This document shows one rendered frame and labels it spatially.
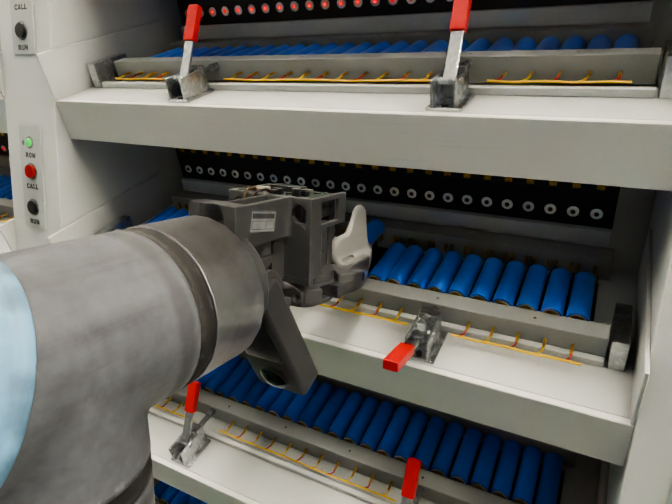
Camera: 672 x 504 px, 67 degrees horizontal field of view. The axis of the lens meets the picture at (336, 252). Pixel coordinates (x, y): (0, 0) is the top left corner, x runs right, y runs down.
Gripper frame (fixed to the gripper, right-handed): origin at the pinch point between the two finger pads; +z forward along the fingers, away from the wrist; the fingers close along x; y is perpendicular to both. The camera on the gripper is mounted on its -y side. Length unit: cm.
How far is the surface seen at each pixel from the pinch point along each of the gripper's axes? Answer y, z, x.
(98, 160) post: 6.2, 0.5, 35.5
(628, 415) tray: -6.7, -5.1, -24.6
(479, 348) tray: -5.7, -2.1, -13.5
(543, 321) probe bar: -2.6, -0.9, -18.0
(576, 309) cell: -2.0, 2.0, -20.2
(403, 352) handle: -4.1, -9.6, -9.3
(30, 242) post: -4.2, -5.2, 41.8
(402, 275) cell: -2.1, 2.6, -4.6
